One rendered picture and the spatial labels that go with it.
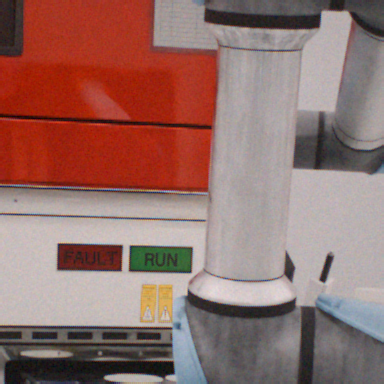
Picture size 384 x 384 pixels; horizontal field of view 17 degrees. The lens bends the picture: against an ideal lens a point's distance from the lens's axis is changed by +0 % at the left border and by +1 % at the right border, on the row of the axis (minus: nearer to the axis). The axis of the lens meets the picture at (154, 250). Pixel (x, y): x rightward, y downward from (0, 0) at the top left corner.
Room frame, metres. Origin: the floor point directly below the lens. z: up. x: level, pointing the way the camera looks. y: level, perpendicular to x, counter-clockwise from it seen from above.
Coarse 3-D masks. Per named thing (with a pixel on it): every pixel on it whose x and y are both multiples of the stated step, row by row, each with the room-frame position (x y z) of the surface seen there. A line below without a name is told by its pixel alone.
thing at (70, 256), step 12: (60, 252) 2.21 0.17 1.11; (72, 252) 2.21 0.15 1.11; (84, 252) 2.22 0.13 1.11; (96, 252) 2.22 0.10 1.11; (108, 252) 2.23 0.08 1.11; (120, 252) 2.23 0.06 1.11; (60, 264) 2.21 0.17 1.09; (72, 264) 2.21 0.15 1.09; (84, 264) 2.22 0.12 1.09; (96, 264) 2.22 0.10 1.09; (108, 264) 2.23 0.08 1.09
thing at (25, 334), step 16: (0, 336) 2.19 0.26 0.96; (16, 336) 2.20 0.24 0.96; (32, 336) 2.20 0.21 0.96; (48, 336) 2.21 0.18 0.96; (64, 336) 2.21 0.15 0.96; (80, 336) 2.22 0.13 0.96; (96, 336) 2.23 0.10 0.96; (112, 336) 2.24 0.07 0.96; (128, 336) 2.24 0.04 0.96; (144, 336) 2.25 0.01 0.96; (160, 336) 2.26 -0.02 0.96
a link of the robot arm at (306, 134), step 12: (300, 120) 1.57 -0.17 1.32; (312, 120) 1.57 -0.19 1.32; (300, 132) 1.56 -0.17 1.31; (312, 132) 1.56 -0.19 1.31; (300, 144) 1.56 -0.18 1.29; (312, 144) 1.56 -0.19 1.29; (300, 156) 1.57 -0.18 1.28; (312, 156) 1.57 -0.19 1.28; (300, 168) 1.59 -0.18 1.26; (312, 168) 1.59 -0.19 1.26
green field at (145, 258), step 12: (132, 252) 2.24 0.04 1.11; (144, 252) 2.24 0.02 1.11; (156, 252) 2.25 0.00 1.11; (168, 252) 2.25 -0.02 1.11; (180, 252) 2.26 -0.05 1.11; (132, 264) 2.24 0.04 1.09; (144, 264) 2.24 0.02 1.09; (156, 264) 2.25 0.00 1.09; (168, 264) 2.25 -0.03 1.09; (180, 264) 2.26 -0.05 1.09
